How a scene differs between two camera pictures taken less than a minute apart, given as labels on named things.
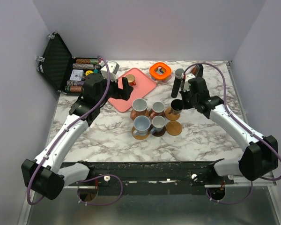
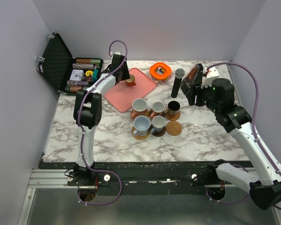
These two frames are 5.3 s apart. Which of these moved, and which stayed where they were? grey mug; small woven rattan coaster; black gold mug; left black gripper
Moved: black gold mug; left black gripper
Stayed: grey mug; small woven rattan coaster
